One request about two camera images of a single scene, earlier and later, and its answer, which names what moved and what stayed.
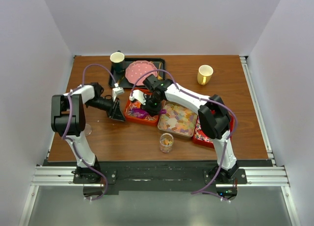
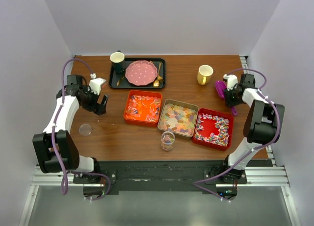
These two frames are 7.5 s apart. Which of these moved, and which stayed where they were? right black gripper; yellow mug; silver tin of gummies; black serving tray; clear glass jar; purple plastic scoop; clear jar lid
Moved: right black gripper; purple plastic scoop
Stayed: black serving tray; yellow mug; clear glass jar; clear jar lid; silver tin of gummies
